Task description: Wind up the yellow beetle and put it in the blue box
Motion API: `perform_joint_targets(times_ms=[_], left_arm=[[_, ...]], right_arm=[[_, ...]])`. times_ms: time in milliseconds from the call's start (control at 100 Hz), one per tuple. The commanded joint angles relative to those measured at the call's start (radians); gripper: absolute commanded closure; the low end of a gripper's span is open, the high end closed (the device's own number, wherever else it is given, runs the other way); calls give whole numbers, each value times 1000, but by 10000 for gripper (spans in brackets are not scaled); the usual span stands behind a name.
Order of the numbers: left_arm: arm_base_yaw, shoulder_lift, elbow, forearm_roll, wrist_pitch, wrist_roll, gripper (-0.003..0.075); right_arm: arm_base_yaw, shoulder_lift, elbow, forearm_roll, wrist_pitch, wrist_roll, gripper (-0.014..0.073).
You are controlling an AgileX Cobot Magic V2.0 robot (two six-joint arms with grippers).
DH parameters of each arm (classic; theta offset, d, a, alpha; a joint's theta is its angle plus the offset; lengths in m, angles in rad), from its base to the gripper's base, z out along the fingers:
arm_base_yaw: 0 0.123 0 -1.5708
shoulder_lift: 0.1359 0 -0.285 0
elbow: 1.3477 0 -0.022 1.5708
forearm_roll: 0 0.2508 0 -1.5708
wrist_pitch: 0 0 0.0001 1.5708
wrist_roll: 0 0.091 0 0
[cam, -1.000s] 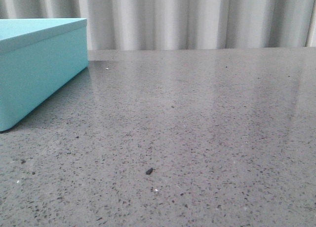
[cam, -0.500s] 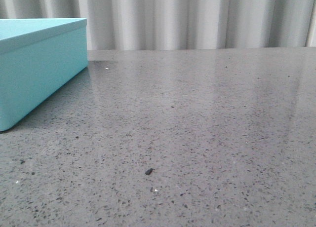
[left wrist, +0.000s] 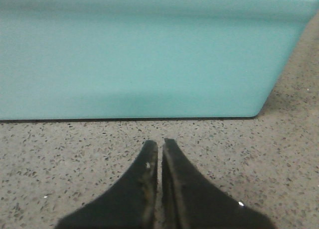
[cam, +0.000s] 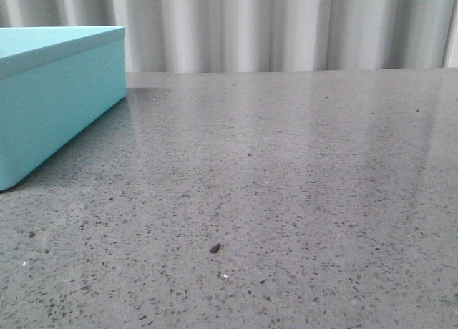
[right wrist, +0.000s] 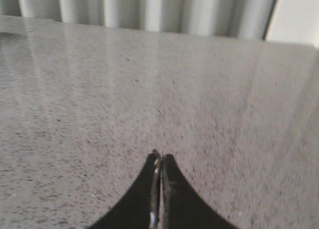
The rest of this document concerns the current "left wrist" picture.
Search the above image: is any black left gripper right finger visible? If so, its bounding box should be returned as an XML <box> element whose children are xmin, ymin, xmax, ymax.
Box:
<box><xmin>162</xmin><ymin>138</ymin><xmax>274</xmax><ymax>229</ymax></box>

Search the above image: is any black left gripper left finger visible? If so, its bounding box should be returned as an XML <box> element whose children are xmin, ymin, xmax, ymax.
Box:
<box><xmin>56</xmin><ymin>140</ymin><xmax>158</xmax><ymax>229</ymax></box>

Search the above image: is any light blue storage box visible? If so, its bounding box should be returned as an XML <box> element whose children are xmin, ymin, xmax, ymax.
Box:
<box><xmin>0</xmin><ymin>0</ymin><xmax>319</xmax><ymax>120</ymax></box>

